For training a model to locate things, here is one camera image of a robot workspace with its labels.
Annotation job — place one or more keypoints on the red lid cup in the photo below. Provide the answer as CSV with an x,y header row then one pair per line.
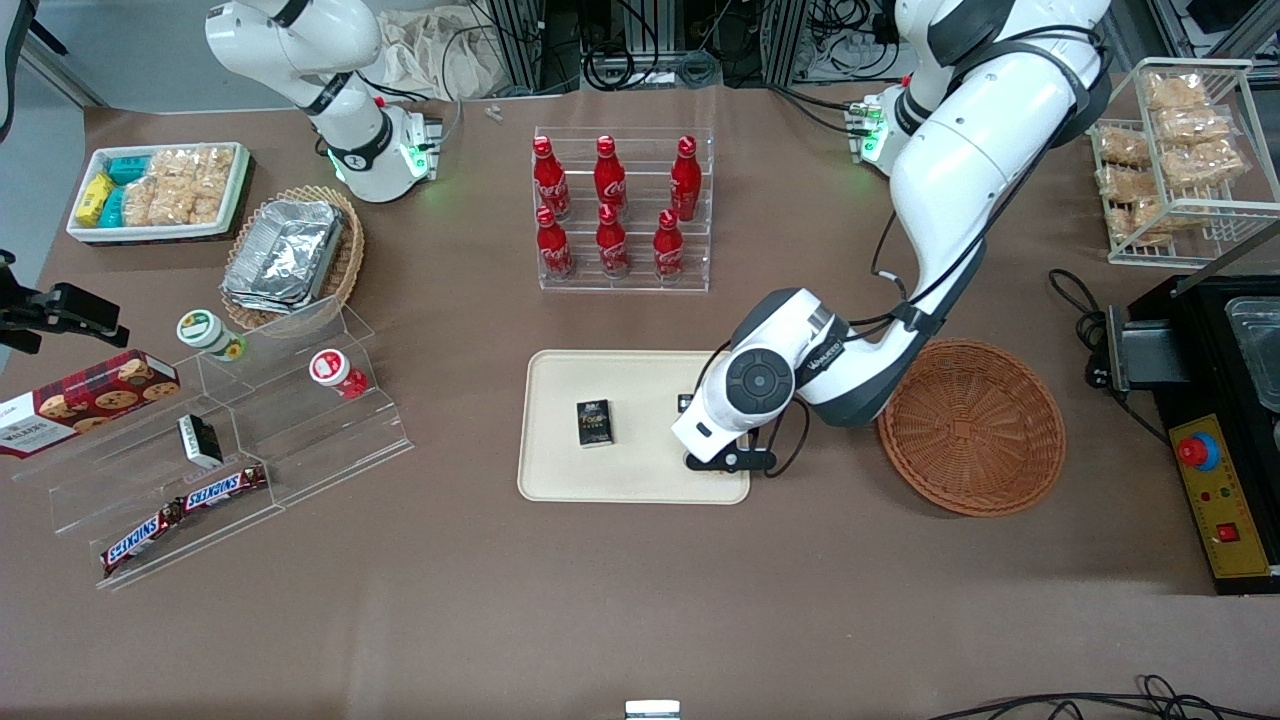
x,y
330,368

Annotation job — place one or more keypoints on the black and white small box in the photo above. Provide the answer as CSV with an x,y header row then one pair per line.
x,y
200,440

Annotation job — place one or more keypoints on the white device edge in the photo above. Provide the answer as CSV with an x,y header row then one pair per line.
x,y
652,711

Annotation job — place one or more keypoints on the black chair part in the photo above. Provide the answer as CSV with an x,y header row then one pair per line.
x,y
12,60

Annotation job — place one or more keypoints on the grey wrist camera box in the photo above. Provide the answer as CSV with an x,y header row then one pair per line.
x,y
730,461

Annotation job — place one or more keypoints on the oval light wicker basket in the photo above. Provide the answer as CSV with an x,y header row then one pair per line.
x,y
348,255

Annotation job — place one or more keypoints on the black camera clamp mount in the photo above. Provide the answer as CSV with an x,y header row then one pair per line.
x,y
70,308

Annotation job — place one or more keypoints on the white cloth bag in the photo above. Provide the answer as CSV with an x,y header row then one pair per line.
x,y
430,55

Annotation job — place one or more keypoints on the black machine housing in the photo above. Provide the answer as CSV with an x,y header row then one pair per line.
x,y
1200,340

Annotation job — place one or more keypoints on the teal snack packet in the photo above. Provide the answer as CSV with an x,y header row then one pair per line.
x,y
113,208
128,169

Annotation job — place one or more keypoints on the clear acrylic bottle rack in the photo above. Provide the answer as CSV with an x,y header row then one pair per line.
x,y
640,270

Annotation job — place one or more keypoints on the snickers chocolate bar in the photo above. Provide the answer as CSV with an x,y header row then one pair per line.
x,y
222,488
140,540

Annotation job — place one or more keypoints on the aluminium foil container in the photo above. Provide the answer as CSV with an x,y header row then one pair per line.
x,y
285,255

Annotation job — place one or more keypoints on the yellow snack packet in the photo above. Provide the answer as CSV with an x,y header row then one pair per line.
x,y
94,200

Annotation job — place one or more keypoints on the red tartan cookie box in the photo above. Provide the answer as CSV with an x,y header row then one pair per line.
x,y
90,400

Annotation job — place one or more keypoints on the wrapped cracker pack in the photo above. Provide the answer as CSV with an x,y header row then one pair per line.
x,y
1122,147
1175,92
1140,222
1205,165
1192,125
1130,183

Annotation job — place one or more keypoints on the green lid cup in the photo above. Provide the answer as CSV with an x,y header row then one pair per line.
x,y
205,332

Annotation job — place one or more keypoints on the red cola bottle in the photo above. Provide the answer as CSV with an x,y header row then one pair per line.
x,y
550,180
554,248
668,250
612,245
610,180
686,182

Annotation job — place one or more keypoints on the round brown wicker basket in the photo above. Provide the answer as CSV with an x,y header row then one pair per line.
x,y
975,430

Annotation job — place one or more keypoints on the aluminium frame post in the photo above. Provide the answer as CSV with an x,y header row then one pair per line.
x,y
520,45

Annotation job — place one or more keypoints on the white rectangular snack tray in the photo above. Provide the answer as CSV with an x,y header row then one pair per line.
x,y
90,232

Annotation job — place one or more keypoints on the beige plastic tray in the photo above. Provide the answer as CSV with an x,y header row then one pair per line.
x,y
640,470

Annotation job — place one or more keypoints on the clear acrylic stepped shelf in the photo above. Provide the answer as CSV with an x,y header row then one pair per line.
x,y
320,440

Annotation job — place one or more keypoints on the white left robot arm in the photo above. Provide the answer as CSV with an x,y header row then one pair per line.
x,y
960,170

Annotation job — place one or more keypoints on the yellow emergency stop box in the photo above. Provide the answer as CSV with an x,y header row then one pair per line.
x,y
1225,500

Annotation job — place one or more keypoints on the clear rice cracker bag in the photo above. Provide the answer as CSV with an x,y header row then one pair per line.
x,y
212,185
158,195

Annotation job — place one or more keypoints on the small black card box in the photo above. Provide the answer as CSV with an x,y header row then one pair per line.
x,y
594,424

